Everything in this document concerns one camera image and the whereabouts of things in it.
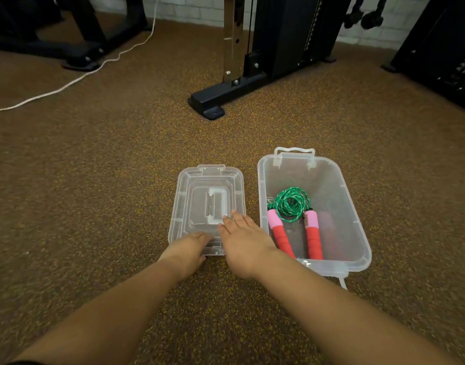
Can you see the person's left hand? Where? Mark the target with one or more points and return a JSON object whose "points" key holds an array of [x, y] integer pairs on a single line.
{"points": [[183, 254]]}

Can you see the person's right hand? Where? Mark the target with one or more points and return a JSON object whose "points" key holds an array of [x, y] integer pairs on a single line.
{"points": [[245, 250]]}

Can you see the person's right fingers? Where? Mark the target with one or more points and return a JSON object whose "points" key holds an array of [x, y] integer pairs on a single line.
{"points": [[236, 224]]}

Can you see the person's left fingers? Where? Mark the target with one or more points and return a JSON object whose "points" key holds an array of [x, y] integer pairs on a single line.
{"points": [[202, 239]]}

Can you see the clear plastic box lid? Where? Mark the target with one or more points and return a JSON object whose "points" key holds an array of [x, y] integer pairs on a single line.
{"points": [[202, 201]]}

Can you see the person's left forearm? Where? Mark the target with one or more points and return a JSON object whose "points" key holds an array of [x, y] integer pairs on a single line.
{"points": [[114, 315]]}

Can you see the person's right forearm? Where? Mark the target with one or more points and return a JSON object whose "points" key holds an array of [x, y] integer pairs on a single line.
{"points": [[331, 319]]}

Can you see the clear plastic storage box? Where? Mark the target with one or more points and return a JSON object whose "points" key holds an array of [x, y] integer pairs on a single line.
{"points": [[331, 186]]}

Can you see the black exercise equipment base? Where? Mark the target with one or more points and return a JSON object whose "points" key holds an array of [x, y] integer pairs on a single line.
{"points": [[84, 49]]}

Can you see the black weight stack machine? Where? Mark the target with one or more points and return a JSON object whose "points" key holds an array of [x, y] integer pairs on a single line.
{"points": [[441, 45]]}

